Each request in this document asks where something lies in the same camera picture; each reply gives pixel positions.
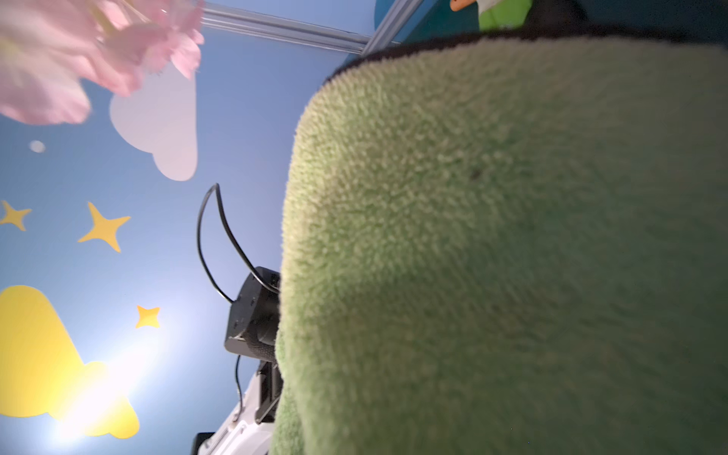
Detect green grey microfiber cloth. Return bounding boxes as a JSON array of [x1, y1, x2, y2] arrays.
[[271, 28, 727, 454]]

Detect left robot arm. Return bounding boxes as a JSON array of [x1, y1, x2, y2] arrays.
[[191, 267, 284, 455]]

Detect green black work glove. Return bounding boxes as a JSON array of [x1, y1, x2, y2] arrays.
[[476, 0, 588, 31]]

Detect pink cherry blossom tree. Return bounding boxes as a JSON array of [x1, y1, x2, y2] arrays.
[[1, 1, 205, 125]]

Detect left aluminium frame post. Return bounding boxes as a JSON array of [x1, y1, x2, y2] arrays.
[[202, 3, 370, 55]]

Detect back aluminium frame bar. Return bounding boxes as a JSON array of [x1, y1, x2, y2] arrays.
[[361, 0, 422, 56]]

